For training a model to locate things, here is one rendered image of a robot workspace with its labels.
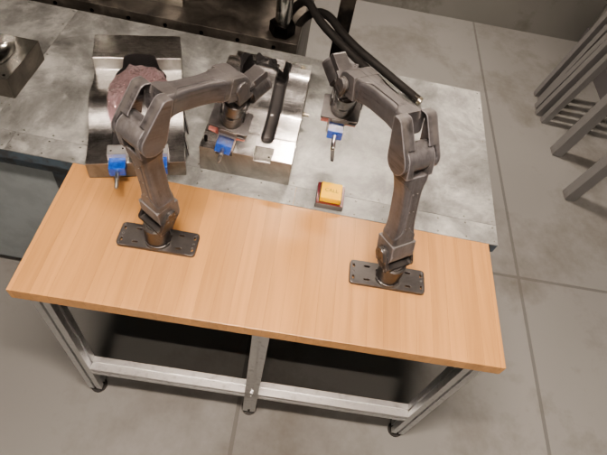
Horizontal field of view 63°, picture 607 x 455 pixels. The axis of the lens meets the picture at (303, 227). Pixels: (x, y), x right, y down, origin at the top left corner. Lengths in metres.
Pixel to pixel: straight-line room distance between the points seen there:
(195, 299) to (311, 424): 0.90
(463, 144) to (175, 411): 1.38
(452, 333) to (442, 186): 0.49
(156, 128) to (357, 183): 0.70
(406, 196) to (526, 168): 2.04
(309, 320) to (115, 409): 0.99
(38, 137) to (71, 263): 0.45
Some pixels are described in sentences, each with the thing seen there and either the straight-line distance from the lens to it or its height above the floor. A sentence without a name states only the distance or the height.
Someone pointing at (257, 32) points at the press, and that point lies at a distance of 2.04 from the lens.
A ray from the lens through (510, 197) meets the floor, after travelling 2.89.
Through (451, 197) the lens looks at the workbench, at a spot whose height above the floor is 0.80.
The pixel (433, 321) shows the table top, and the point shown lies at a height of 0.80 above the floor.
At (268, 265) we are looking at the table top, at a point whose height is 0.80.
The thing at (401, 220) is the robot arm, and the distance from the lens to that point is 1.14.
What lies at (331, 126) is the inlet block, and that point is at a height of 0.95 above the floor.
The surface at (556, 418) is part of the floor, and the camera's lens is 2.35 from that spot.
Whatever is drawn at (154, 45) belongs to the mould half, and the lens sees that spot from 1.72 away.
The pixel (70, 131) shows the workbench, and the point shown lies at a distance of 1.63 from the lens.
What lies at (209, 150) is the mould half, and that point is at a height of 0.88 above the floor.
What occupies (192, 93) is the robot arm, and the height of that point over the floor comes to 1.23.
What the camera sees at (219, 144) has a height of 0.94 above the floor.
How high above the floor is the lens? 1.89
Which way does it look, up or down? 53 degrees down
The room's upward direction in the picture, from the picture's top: 13 degrees clockwise
